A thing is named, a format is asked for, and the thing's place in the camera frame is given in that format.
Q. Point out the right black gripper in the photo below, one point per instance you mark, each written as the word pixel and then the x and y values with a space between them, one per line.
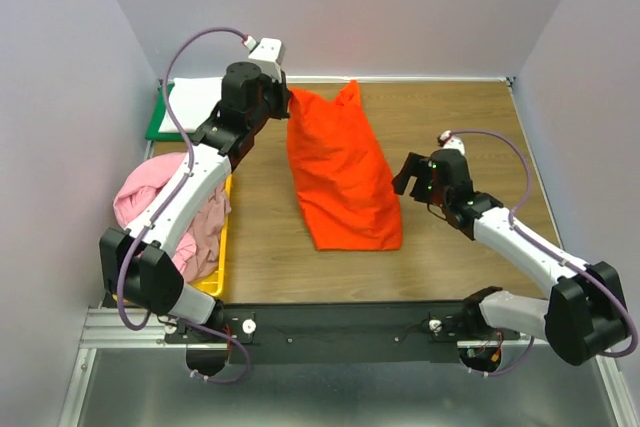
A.
pixel 415 165

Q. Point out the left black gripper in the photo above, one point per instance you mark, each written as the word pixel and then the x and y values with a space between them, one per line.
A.
pixel 283 94

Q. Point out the orange t-shirt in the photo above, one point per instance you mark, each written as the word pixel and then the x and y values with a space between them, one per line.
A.
pixel 342 180

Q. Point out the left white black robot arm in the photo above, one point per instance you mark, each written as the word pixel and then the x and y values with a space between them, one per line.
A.
pixel 137 260

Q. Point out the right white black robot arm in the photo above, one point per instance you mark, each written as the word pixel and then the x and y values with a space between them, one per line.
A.
pixel 583 313

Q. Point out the white folded t-shirt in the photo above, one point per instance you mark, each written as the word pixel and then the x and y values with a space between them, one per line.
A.
pixel 196 93

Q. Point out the green folded t-shirt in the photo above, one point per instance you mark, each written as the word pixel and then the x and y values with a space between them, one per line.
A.
pixel 162 129

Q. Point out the pink crumpled t-shirt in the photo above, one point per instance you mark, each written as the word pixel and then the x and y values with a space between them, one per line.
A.
pixel 140 189

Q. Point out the mauve crumpled t-shirt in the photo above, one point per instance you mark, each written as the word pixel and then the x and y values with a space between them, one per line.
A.
pixel 204 236

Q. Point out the yellow plastic bin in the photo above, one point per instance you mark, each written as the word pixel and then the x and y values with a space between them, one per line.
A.
pixel 213 283

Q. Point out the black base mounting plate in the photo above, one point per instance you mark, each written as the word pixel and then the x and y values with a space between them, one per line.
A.
pixel 337 333

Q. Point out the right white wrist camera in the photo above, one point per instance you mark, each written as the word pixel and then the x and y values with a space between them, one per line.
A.
pixel 447 140

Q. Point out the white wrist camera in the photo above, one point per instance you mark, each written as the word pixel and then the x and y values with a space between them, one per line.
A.
pixel 447 140
pixel 268 55

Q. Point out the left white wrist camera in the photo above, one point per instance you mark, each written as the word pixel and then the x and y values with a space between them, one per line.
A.
pixel 268 55

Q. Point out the aluminium frame rail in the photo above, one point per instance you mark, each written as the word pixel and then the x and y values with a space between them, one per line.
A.
pixel 126 378

